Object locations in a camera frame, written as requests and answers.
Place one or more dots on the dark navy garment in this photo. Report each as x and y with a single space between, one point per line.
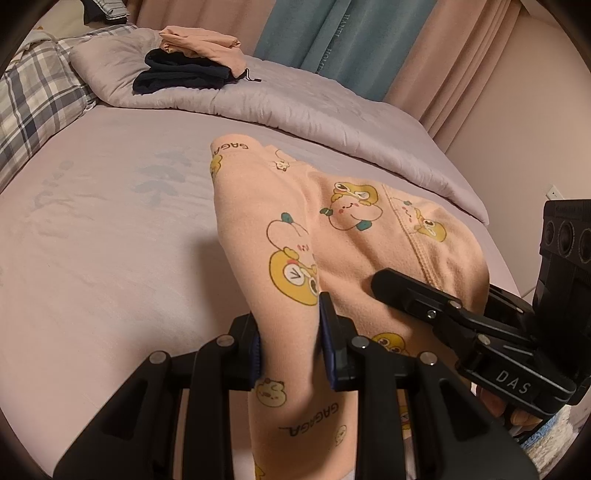
184 74

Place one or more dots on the teal curtain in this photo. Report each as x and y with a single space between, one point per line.
341 41

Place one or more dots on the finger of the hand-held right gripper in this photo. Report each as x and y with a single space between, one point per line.
510 302
415 295

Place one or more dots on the person's right forearm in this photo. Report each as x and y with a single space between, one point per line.
549 436

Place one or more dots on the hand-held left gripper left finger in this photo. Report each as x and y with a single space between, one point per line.
253 357

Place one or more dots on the folded peach garment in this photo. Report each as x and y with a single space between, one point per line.
203 44

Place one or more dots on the lilac quilt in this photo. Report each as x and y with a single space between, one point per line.
314 110

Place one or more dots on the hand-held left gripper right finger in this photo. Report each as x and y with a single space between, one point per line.
328 350

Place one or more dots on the person's right hand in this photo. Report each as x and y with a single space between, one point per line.
496 401

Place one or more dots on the folded plaid cloth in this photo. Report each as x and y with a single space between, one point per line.
110 9

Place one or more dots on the white wall socket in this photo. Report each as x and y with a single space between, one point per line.
553 190

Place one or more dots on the peach cartoon print shirt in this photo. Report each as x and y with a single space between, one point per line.
369 258

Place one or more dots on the lilac bed sheet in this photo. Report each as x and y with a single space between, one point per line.
115 254

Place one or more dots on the plaid pillow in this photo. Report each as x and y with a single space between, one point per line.
37 97

